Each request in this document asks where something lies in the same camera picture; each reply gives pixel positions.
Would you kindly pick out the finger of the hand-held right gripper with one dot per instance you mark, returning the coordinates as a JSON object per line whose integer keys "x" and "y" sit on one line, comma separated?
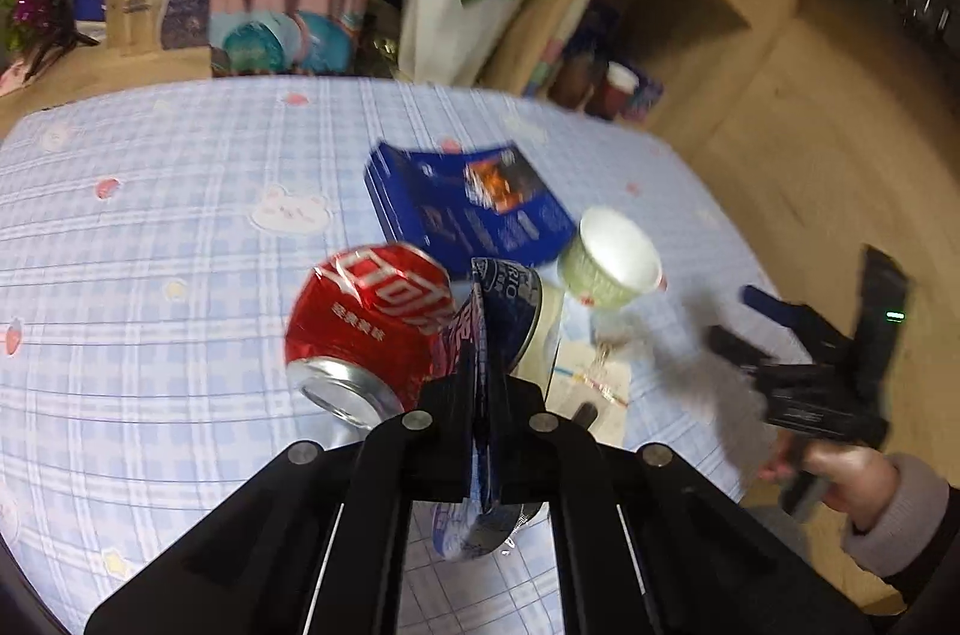
{"x": 769, "y": 305}
{"x": 739, "y": 346}

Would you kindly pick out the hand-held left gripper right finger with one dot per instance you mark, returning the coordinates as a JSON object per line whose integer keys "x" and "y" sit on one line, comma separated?
{"x": 517, "y": 447}

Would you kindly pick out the purple flower bunch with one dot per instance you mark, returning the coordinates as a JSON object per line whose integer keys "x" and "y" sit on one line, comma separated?
{"x": 34, "y": 5}

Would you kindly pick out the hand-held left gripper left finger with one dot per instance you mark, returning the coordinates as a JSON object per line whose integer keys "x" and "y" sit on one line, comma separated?
{"x": 454, "y": 440}

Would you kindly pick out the blue plaid tablecloth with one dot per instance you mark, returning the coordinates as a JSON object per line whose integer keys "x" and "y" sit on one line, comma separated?
{"x": 150, "y": 230}

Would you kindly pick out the green and white tea packet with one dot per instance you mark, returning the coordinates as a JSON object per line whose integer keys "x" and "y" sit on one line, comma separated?
{"x": 592, "y": 391}

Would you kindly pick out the crushed blue can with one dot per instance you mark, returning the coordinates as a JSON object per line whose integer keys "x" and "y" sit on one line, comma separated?
{"x": 510, "y": 305}

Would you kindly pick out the dark blue snack box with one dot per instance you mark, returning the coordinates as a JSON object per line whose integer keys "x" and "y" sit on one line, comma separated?
{"x": 450, "y": 208}

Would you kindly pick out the wooden sideboard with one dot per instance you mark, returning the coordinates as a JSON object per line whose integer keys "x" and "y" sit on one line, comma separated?
{"x": 112, "y": 73}

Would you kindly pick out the black stone ledge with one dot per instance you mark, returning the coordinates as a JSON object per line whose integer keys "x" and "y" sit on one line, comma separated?
{"x": 922, "y": 13}

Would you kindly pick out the green and white paper cup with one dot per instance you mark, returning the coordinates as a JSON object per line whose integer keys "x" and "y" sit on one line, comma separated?
{"x": 607, "y": 260}

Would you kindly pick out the pink teal tissue pack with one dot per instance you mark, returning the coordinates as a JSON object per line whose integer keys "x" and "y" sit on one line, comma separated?
{"x": 292, "y": 28}

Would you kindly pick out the red cup white rim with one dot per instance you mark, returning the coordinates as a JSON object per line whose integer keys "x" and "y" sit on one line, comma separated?
{"x": 616, "y": 91}

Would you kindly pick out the gold and blue box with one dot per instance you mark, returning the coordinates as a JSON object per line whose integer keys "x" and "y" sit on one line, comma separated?
{"x": 165, "y": 2}

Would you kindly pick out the blue cartoon gift box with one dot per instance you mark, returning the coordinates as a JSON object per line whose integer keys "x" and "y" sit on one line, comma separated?
{"x": 604, "y": 32}

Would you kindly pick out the person's right forearm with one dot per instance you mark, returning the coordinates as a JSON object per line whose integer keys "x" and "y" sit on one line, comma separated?
{"x": 915, "y": 530}

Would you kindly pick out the crushed red soda can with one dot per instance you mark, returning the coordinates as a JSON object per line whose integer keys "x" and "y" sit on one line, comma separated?
{"x": 360, "y": 328}

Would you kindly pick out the stack of pastel cups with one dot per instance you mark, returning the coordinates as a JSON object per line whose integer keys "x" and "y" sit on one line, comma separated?
{"x": 559, "y": 43}

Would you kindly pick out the small purple box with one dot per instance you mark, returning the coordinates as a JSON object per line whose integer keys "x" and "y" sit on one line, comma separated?
{"x": 645, "y": 97}

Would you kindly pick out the person's right hand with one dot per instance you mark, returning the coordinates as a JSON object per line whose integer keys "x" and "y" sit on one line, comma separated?
{"x": 847, "y": 477}

